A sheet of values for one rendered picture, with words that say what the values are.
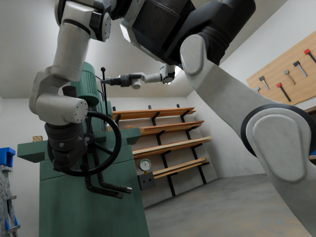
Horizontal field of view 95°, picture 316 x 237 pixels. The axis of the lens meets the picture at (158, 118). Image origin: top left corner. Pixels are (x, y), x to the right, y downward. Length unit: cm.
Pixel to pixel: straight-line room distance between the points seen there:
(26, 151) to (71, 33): 64
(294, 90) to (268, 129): 308
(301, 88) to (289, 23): 116
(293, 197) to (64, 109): 54
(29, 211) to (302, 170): 343
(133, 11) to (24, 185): 325
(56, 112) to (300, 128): 54
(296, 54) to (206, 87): 311
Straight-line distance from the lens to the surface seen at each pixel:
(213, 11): 61
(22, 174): 355
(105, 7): 51
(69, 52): 45
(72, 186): 86
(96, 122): 82
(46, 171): 89
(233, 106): 47
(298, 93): 345
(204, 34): 57
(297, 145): 40
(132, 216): 87
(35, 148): 93
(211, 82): 48
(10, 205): 192
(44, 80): 46
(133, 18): 76
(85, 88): 114
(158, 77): 121
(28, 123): 380
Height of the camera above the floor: 61
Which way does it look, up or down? 20 degrees up
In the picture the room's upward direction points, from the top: 16 degrees counter-clockwise
